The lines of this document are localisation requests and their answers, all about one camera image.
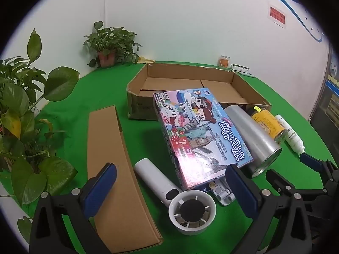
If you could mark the white plastic bottle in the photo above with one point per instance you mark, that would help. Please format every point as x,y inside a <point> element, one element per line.
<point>291,136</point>

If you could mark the silver metal can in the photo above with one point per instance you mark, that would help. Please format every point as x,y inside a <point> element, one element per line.
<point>251,132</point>

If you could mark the yellow label glass jar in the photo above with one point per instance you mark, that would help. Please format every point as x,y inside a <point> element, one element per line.
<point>267,123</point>

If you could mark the green tablecloth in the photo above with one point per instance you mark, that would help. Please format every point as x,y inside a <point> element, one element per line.
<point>79,90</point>

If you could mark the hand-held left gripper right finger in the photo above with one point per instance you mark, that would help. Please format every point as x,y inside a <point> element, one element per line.
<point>242,190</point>

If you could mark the red wall sign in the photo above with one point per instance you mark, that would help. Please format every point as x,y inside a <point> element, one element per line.
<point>277,14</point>

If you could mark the colourful cartoon board game box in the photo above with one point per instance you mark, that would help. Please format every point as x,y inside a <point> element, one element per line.
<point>198,132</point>

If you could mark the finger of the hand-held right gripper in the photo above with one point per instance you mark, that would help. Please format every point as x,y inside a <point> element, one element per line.
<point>309,161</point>
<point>280,180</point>

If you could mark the yellow packet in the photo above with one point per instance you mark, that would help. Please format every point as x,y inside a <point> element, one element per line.
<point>145,59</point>

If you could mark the large leafy green plant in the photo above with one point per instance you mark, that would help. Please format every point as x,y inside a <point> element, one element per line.
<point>16,98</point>

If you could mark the white handheld fan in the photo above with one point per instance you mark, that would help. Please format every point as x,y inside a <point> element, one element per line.
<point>153,177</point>

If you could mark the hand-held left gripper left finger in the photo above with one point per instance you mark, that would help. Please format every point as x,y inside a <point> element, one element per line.
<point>102,187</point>

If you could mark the small orange box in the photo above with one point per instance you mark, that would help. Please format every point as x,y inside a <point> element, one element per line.
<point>224,61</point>

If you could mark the blue wall decal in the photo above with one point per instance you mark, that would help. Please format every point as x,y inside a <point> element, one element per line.
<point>317,39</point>

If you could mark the white plastic tray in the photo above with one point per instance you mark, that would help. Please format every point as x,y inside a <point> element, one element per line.
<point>223,193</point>

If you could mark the large cardboard box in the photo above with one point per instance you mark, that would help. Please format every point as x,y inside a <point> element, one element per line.
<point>185,71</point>

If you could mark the long brown cardboard carton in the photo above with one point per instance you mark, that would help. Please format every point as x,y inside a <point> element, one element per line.
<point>111,150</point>

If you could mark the glass door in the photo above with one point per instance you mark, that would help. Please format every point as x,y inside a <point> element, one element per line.
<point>332,98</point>

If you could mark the small potted green plant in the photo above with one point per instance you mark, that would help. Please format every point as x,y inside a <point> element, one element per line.
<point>107,58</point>

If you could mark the white desk card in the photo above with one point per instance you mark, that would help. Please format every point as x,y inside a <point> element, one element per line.
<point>239,68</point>

